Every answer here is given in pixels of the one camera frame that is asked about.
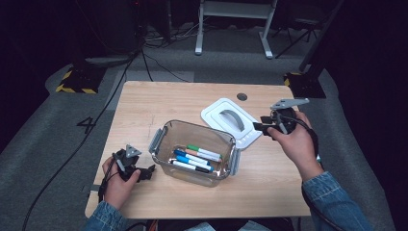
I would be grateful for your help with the person's right hand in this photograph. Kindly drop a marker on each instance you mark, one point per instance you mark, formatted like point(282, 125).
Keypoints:
point(298, 147)

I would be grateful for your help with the light blue marker pen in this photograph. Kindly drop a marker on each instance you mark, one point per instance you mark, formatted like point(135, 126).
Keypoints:
point(184, 159)

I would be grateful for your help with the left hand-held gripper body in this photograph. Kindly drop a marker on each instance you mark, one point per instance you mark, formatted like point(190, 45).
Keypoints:
point(128, 165)

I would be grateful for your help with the black yellow striped stand base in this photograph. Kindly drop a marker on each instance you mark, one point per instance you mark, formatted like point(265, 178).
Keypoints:
point(306, 86)
point(80, 80)

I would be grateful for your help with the white desk frame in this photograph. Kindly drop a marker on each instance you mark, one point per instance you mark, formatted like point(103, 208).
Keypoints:
point(235, 9)

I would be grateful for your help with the grey round table grommet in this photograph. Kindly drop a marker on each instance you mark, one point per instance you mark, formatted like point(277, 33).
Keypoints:
point(242, 96)

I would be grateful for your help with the person's legs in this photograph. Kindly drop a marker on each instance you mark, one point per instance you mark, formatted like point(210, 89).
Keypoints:
point(253, 226)

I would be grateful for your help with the grey tape strip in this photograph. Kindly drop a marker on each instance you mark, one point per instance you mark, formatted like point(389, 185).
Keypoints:
point(91, 188)

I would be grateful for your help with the dark equipment cabinet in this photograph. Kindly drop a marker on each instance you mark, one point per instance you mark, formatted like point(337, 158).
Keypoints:
point(122, 29)

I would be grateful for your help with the person's left hand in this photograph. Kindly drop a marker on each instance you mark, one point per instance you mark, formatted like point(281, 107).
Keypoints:
point(118, 192)

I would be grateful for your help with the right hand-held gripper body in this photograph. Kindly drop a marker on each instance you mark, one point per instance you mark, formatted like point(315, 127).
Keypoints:
point(285, 117)

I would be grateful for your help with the dark blue marker pen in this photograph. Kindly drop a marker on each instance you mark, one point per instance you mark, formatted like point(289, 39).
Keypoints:
point(180, 153)

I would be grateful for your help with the dark metal stand post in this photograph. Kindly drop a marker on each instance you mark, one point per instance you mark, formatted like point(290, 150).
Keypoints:
point(316, 48)

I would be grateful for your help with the clear plastic storage container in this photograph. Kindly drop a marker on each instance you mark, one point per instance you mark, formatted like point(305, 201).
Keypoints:
point(192, 179)

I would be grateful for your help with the peach marker pen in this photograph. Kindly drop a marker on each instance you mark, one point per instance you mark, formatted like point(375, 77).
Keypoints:
point(191, 151)

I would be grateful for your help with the black marker pen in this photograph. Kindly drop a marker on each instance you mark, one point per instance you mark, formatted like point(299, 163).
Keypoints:
point(202, 169)

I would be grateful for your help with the dark green marker pen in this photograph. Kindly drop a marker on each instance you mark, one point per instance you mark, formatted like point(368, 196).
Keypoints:
point(318, 158)

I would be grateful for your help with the black tripod stand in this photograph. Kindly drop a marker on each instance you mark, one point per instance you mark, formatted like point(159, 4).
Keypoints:
point(304, 22)

